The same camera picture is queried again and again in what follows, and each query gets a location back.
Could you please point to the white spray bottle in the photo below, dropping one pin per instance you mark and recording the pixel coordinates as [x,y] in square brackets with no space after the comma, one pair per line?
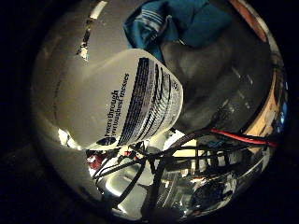
[102,99]

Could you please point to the teal cloth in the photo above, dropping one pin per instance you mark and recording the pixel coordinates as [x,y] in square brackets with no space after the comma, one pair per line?
[193,21]

